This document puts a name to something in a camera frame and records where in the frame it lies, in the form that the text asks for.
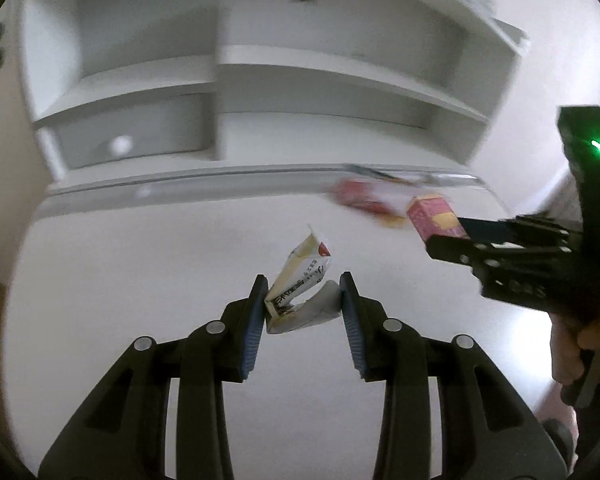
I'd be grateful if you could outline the pink yellow snack box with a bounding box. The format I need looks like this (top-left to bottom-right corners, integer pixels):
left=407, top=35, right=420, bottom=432
left=406, top=194, right=468, bottom=243

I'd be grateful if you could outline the white printed paper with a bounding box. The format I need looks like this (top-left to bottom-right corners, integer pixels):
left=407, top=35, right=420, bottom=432
left=329, top=178, right=430, bottom=226

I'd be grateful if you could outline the crushed white milk carton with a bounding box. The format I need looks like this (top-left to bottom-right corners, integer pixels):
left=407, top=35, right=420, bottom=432
left=264, top=228, right=341, bottom=335

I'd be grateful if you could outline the colourful booklet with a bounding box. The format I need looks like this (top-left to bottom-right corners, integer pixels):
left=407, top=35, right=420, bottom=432
left=342, top=164, right=420, bottom=185

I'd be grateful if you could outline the person's right hand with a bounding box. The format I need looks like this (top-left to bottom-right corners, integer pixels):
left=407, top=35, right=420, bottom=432
left=550, top=314, right=600, bottom=386

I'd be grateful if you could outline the grey drawer with white knob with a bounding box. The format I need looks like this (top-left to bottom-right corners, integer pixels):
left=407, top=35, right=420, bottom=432
left=52, top=94, right=213, bottom=169

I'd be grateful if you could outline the white desk hutch shelf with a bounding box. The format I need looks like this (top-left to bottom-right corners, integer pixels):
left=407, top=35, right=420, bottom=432
left=19, top=0, right=528, bottom=188

